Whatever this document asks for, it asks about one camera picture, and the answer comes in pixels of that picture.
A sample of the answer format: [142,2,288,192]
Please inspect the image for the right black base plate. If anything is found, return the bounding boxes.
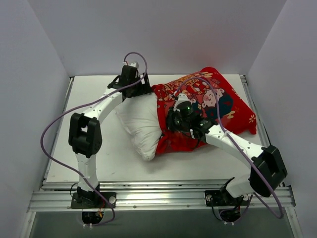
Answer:
[204,190,238,207]

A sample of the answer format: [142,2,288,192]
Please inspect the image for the aluminium front rail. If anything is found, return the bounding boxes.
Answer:
[27,178,297,213]

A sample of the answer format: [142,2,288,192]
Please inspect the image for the white pillow insert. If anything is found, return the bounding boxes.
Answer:
[115,93,162,161]

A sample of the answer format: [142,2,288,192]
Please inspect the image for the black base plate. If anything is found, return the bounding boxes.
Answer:
[70,192,117,209]
[204,190,238,207]

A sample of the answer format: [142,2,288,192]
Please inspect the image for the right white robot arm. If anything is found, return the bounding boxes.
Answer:
[166,101,287,205]

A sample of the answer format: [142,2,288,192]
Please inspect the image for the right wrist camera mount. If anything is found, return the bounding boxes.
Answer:
[173,93,192,112]

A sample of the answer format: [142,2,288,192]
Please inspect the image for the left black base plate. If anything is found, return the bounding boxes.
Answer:
[70,192,117,209]

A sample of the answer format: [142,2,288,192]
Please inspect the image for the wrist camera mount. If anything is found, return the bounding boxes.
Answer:
[173,93,192,112]
[123,61,139,68]

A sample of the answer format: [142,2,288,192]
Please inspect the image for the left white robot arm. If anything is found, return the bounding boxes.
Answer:
[68,62,151,208]

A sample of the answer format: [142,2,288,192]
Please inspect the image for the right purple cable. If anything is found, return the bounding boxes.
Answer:
[173,76,284,219]

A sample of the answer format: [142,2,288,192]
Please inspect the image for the purple cable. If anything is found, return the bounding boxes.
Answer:
[40,51,149,227]
[173,76,284,219]

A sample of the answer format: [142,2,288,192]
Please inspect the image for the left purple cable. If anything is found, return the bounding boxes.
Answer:
[40,51,149,227]

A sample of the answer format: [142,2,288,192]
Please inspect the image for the right side aluminium rail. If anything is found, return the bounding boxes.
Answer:
[239,74,273,149]

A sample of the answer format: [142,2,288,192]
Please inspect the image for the red printed pillowcase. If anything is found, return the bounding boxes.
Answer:
[152,67,257,154]

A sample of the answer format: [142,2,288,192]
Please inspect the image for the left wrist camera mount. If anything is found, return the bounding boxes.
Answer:
[123,61,139,68]

